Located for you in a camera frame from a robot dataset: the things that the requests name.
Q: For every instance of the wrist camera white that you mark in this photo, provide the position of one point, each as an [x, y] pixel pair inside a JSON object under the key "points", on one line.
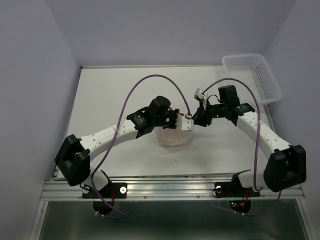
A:
{"points": [[184, 122], [201, 96]]}

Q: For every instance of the aluminium mounting rail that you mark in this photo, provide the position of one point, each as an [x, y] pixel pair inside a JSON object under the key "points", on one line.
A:
{"points": [[169, 188]]}

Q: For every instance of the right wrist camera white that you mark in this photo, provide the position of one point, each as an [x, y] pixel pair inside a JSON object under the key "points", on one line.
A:
{"points": [[201, 96]]}

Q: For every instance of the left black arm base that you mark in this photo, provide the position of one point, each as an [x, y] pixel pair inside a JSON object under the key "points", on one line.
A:
{"points": [[111, 190]]}

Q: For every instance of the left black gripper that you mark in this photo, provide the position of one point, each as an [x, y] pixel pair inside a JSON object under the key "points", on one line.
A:
{"points": [[174, 115]]}

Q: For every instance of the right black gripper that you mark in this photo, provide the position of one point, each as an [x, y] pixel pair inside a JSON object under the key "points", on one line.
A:
{"points": [[200, 116]]}

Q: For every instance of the white plastic basket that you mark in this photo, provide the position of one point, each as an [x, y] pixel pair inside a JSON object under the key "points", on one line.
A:
{"points": [[254, 71]]}

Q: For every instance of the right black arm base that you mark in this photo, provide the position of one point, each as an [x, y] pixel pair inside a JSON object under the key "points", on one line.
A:
{"points": [[240, 196]]}

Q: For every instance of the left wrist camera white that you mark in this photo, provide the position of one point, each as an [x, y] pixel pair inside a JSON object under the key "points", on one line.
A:
{"points": [[184, 122]]}

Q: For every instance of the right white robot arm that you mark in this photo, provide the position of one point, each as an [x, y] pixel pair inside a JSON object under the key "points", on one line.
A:
{"points": [[285, 164]]}

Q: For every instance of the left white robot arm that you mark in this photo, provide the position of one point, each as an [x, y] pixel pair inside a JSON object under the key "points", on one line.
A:
{"points": [[76, 153]]}

